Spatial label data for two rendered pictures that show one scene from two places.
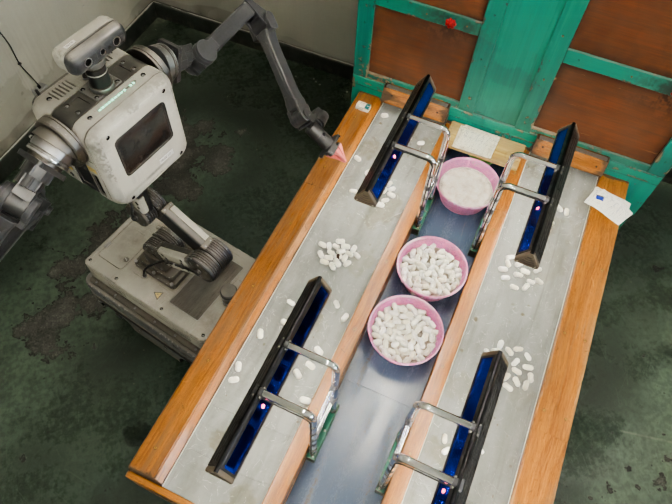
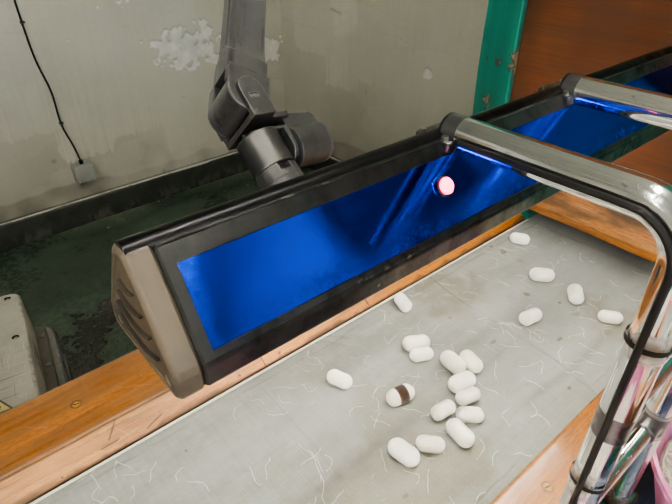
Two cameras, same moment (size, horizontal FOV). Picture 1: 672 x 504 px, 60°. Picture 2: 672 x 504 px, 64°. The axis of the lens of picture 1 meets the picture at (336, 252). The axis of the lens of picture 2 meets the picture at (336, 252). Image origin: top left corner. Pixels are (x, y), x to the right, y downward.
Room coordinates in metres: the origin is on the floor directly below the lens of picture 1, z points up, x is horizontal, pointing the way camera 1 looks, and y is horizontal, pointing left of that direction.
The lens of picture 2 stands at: (1.06, -0.27, 1.24)
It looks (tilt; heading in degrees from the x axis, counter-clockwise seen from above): 34 degrees down; 28
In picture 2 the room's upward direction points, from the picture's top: straight up
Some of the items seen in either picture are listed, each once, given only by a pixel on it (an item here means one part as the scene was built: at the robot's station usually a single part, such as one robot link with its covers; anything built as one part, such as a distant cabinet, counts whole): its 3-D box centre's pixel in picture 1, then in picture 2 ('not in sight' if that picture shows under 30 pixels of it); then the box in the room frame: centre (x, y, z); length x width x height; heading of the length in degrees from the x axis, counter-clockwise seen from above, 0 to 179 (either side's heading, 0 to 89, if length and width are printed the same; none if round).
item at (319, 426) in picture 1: (299, 402); not in sight; (0.54, 0.08, 0.90); 0.20 x 0.19 x 0.45; 159
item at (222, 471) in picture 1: (273, 369); not in sight; (0.57, 0.15, 1.08); 0.62 x 0.08 x 0.07; 159
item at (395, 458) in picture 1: (424, 460); not in sight; (0.39, -0.29, 0.90); 0.20 x 0.19 x 0.45; 159
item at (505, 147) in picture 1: (483, 145); not in sight; (1.73, -0.60, 0.77); 0.33 x 0.15 x 0.01; 69
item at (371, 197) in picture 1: (398, 135); (507, 145); (1.47, -0.20, 1.08); 0.62 x 0.08 x 0.07; 159
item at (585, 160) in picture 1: (569, 154); not in sight; (1.66, -0.94, 0.83); 0.30 x 0.06 x 0.07; 69
